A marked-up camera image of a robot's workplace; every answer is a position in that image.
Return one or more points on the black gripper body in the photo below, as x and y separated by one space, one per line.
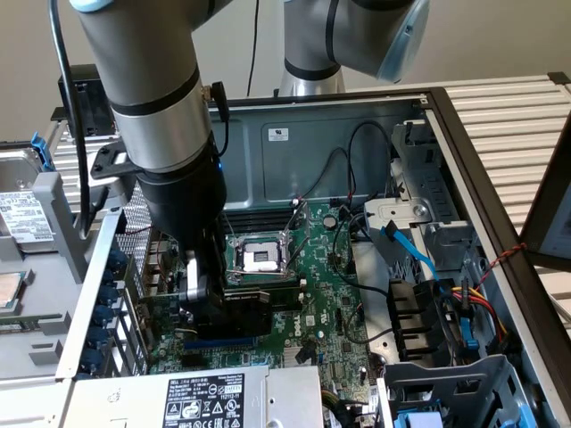
187 200

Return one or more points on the black green graphics card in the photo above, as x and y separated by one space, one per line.
236 314

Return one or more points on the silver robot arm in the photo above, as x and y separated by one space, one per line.
147 67

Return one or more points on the thin metal locking lever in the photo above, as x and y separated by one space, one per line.
299 255
232 229

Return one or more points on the grey open PC case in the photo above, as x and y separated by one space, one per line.
250 169

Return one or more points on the black RAM slot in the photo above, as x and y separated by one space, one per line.
263 213
263 229
263 224
263 218

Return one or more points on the blue slot retaining clip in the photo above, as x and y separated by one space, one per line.
110 296
98 339
103 316
119 259
109 277
91 361

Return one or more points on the CPU socket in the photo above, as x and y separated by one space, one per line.
259 258

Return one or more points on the metal socket cover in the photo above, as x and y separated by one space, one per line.
307 214

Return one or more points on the black box device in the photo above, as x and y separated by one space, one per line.
91 111

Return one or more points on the green RAM stick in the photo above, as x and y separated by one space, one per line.
285 298
27 318

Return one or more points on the round coin cell battery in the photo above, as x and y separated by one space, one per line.
329 221

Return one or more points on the blue expansion slot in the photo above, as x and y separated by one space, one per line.
223 345

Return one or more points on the green motherboard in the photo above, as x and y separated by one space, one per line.
321 267

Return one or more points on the short black expansion slot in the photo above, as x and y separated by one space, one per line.
196 361

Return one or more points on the grey plastic parts rack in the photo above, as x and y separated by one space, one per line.
49 285

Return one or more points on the small finned chipset heatsink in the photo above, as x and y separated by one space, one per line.
290 356

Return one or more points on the silver CPU chip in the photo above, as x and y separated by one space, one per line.
9 290

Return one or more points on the grey power supply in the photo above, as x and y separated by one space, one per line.
134 401

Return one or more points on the silver metal disk bay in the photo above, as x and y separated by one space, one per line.
415 209

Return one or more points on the black plastic fan shroud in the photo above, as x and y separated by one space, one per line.
410 312

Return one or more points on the grey metal disk bay cage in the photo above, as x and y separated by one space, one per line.
446 370

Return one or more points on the blue plastic disk carrier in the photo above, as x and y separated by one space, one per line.
419 421

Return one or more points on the dark framed side panel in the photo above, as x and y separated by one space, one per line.
557 223

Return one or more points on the black table end cap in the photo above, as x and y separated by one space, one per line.
557 78

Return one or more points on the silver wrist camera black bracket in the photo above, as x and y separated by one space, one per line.
105 153

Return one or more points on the hard disk with blue bracket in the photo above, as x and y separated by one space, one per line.
27 214

